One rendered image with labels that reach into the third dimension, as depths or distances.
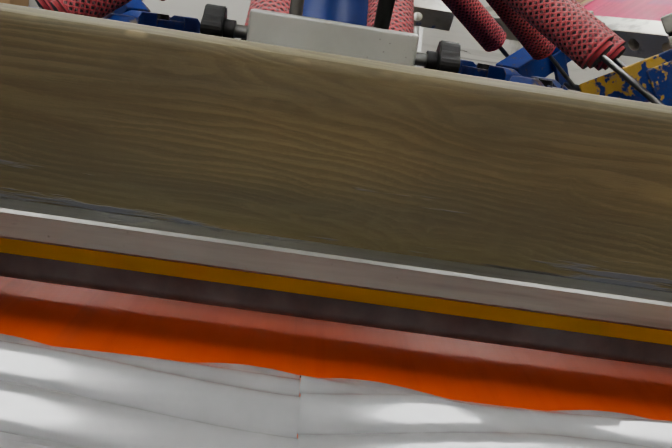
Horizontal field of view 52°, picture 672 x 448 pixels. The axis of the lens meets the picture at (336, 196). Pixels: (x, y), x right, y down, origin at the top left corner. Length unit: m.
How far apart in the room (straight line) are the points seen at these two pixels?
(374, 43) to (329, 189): 0.29
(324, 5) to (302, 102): 0.79
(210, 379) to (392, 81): 0.11
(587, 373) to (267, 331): 0.12
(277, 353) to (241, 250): 0.04
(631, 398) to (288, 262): 0.14
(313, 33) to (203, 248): 0.31
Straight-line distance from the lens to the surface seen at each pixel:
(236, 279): 0.26
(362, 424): 0.21
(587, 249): 0.26
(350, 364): 0.25
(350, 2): 1.04
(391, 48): 0.52
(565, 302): 0.25
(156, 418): 0.20
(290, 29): 0.52
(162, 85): 0.24
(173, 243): 0.24
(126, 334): 0.26
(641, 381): 0.30
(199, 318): 0.27
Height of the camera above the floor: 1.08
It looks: 14 degrees down
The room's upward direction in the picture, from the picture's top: 9 degrees clockwise
